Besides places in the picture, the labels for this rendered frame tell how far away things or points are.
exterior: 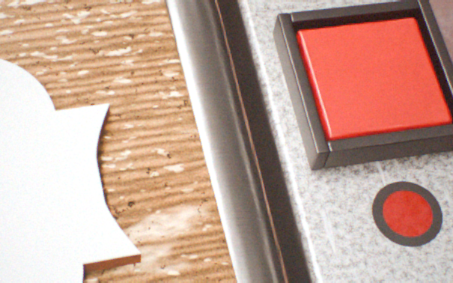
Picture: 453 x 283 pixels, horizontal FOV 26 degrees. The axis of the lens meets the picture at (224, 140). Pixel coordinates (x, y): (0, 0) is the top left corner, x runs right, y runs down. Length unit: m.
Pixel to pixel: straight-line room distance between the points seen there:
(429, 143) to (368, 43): 0.06
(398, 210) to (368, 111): 0.05
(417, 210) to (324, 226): 0.04
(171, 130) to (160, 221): 0.04
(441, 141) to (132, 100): 0.14
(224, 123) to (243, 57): 0.06
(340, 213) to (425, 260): 0.04
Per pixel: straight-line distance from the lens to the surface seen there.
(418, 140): 0.44
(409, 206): 0.44
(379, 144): 0.43
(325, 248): 0.42
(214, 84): 0.45
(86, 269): 0.38
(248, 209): 0.42
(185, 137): 0.41
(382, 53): 0.46
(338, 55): 0.46
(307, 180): 0.44
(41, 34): 0.44
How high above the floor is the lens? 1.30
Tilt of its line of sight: 60 degrees down
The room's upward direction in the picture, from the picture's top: 12 degrees clockwise
